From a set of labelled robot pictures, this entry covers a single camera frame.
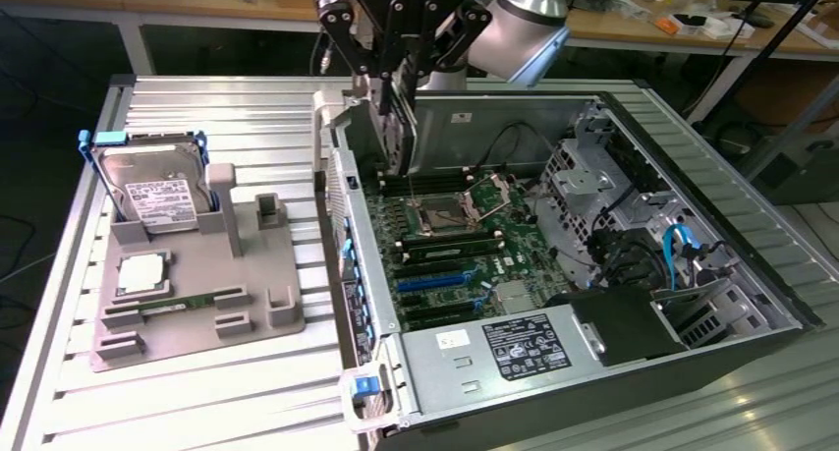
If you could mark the small graphics card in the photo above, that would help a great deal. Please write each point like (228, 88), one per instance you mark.
(400, 141)

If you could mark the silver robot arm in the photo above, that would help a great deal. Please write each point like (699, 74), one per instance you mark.
(525, 23)

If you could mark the open black PC case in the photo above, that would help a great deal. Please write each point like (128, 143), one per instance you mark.
(525, 107)

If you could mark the orange white small box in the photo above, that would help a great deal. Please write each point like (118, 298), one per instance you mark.
(669, 24)

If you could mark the thin metal locking lever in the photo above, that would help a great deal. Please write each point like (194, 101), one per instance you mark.
(410, 190)

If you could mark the metal socket cover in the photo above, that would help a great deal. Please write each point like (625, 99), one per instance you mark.
(488, 200)

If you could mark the silver disk bay cage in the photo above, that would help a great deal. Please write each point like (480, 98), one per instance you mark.
(577, 186)

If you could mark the CPU socket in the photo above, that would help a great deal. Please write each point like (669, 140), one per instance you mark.
(435, 217)

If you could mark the hard disk drive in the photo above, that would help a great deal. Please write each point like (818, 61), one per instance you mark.
(108, 139)

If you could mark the silver hard disk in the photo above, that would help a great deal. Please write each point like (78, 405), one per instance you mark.
(158, 190)

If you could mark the green motherboard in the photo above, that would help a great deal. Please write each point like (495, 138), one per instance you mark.
(518, 240)

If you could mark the black tripod pole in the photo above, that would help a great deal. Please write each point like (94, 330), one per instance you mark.
(781, 28)

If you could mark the grey parts rack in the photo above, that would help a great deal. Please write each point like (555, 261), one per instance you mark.
(196, 254)

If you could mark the silver chipset heat sink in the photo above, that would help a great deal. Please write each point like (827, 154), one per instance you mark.
(519, 295)

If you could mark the silver CPU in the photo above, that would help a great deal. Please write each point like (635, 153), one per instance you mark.
(140, 274)

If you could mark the black box on floor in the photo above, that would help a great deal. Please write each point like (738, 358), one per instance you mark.
(799, 171)

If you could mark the black air shroud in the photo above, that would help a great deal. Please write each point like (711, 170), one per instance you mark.
(623, 323)

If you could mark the silver power supply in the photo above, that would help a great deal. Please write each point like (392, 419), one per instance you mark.
(446, 372)

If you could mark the blue case latch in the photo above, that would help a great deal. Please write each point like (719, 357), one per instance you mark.
(364, 388)

